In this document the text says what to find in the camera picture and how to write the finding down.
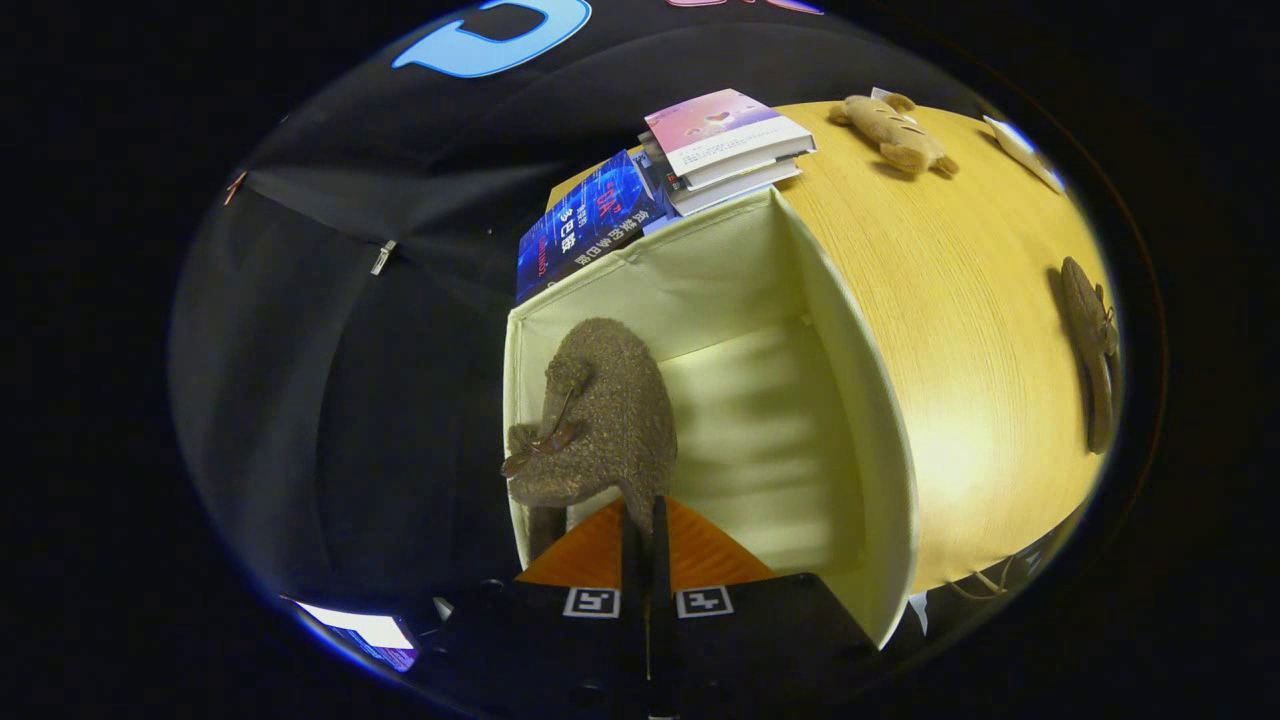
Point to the lit computer screen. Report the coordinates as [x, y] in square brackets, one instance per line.
[365, 630]

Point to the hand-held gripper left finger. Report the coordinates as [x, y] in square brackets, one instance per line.
[632, 610]

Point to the pink cover book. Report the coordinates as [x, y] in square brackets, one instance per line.
[720, 125]

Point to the brown fuzzy shoe with bow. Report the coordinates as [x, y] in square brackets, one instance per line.
[1088, 330]
[610, 420]

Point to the copper clip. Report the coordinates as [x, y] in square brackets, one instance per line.
[235, 187]

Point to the dark blue book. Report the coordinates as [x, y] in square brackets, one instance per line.
[590, 225]

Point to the cream fabric storage box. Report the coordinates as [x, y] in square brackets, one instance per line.
[740, 420]

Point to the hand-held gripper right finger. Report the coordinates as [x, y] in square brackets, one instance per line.
[661, 560]

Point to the bread-shaped plush toy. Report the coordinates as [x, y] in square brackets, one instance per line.
[895, 135]

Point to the silver clip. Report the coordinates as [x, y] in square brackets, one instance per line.
[383, 257]

